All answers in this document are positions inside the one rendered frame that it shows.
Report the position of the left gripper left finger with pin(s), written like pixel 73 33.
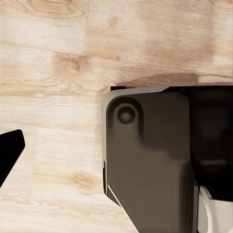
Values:
pixel 12 145

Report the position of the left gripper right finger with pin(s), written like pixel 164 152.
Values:
pixel 225 144

